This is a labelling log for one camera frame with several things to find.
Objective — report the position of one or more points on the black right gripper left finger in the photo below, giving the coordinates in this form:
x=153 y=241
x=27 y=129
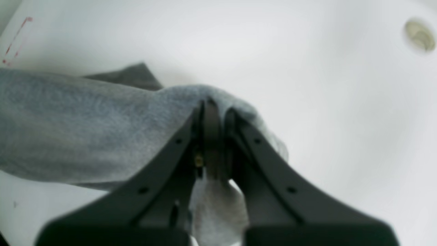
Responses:
x=152 y=208

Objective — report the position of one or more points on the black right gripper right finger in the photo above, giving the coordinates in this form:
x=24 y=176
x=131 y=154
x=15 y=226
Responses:
x=284 y=208

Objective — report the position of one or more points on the grey T-shirt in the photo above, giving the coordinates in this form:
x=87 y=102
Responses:
x=99 y=134

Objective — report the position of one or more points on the right table grommet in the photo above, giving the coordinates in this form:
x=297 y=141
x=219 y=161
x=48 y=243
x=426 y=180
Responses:
x=420 y=35

